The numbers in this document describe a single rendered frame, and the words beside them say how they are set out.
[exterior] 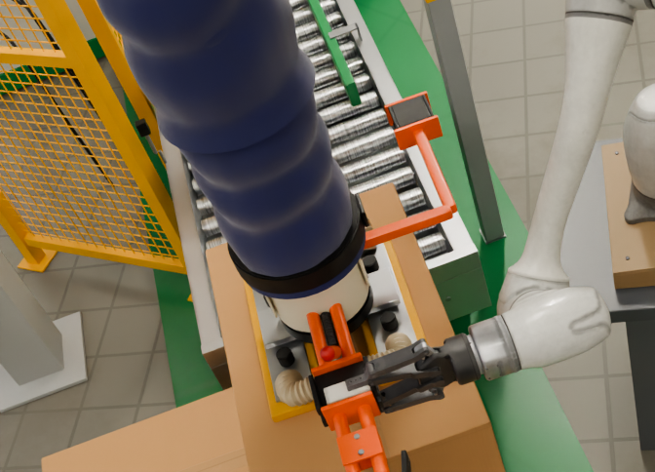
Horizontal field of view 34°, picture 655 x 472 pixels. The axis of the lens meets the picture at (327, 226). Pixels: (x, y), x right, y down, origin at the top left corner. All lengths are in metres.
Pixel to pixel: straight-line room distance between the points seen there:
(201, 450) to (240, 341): 0.59
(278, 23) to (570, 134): 0.50
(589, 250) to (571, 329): 0.72
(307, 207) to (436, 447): 0.45
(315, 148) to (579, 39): 0.42
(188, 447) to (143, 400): 0.88
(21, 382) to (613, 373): 1.85
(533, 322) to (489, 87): 2.37
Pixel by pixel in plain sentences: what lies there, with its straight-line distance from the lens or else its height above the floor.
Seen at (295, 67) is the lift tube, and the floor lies 1.64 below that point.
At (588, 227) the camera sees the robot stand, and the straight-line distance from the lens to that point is 2.39.
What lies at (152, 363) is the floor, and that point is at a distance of 3.48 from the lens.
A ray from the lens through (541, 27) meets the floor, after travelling 4.16.
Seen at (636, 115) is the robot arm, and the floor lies 1.08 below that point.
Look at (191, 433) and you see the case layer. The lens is 2.56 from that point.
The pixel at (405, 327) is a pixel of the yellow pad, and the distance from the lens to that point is 1.87.
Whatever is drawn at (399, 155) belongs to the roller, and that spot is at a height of 0.54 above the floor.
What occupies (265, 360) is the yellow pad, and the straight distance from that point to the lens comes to 1.91.
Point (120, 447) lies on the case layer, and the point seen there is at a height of 0.54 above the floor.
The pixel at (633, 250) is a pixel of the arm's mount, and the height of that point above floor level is 0.81.
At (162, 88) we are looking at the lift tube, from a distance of 1.43.
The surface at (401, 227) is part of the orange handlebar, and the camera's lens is 1.86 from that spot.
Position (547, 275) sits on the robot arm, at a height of 1.16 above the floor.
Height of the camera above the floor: 2.52
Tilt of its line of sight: 44 degrees down
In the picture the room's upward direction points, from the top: 22 degrees counter-clockwise
